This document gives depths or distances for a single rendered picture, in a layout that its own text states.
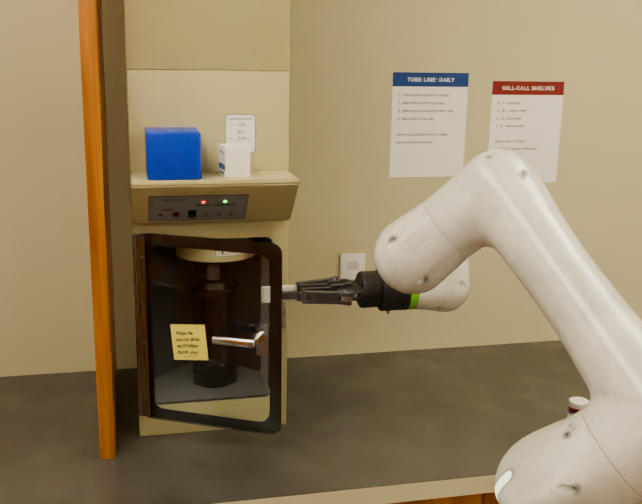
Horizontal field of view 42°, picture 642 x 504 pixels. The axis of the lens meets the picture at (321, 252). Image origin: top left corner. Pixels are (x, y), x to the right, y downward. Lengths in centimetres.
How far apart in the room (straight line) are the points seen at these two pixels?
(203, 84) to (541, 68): 104
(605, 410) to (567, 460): 8
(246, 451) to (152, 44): 84
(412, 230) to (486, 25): 114
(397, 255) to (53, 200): 112
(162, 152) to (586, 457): 93
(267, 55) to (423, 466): 88
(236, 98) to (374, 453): 78
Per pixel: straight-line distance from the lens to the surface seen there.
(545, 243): 118
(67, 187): 215
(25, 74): 213
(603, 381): 111
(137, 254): 173
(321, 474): 171
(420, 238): 126
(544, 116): 240
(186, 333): 173
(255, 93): 171
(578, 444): 110
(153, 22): 169
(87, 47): 160
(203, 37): 170
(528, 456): 113
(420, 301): 171
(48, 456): 184
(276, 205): 168
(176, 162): 160
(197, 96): 170
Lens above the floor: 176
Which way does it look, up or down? 14 degrees down
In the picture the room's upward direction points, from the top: 1 degrees clockwise
